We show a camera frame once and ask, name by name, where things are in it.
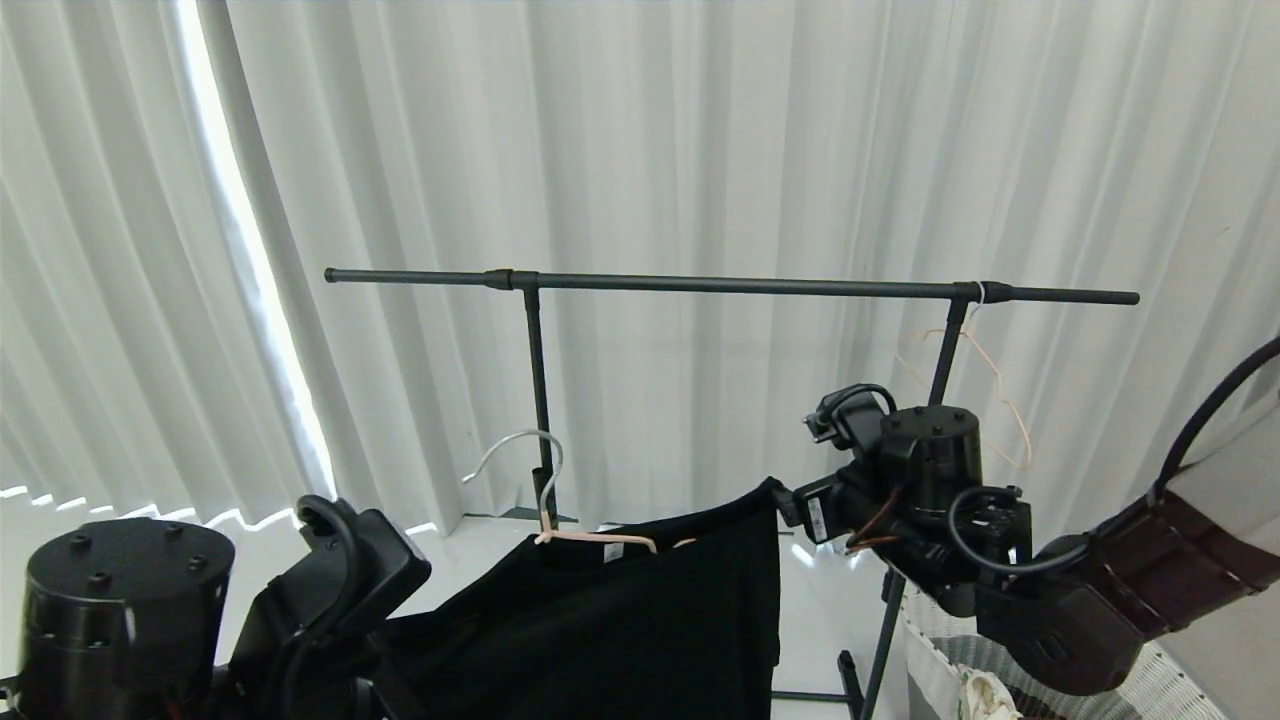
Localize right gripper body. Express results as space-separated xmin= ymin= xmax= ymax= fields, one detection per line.
xmin=776 ymin=460 xmax=893 ymax=557

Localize pink clothes hanger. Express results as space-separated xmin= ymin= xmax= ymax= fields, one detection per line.
xmin=893 ymin=283 xmax=1033 ymax=471
xmin=462 ymin=430 xmax=698 ymax=557

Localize black short-sleeved shirt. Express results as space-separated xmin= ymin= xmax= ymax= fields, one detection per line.
xmin=370 ymin=477 xmax=783 ymax=720

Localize white laundry basket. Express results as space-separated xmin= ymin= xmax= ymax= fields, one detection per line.
xmin=903 ymin=585 xmax=1229 ymax=720

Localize black clothes rack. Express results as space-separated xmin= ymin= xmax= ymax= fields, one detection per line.
xmin=324 ymin=266 xmax=1141 ymax=720

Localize white curtain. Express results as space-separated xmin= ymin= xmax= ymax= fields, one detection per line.
xmin=0 ymin=0 xmax=1280 ymax=546

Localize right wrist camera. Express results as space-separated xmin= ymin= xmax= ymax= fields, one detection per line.
xmin=803 ymin=385 xmax=886 ymax=461

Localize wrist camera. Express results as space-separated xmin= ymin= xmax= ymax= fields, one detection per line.
xmin=235 ymin=497 xmax=433 ymax=701
xmin=803 ymin=385 xmax=886 ymax=461

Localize black cable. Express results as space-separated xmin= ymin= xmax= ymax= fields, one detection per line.
xmin=825 ymin=383 xmax=899 ymax=421
xmin=1148 ymin=335 xmax=1280 ymax=506
xmin=947 ymin=486 xmax=1093 ymax=577
xmin=295 ymin=495 xmax=356 ymax=601

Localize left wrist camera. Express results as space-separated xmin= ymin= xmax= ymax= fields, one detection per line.
xmin=235 ymin=497 xmax=433 ymax=701

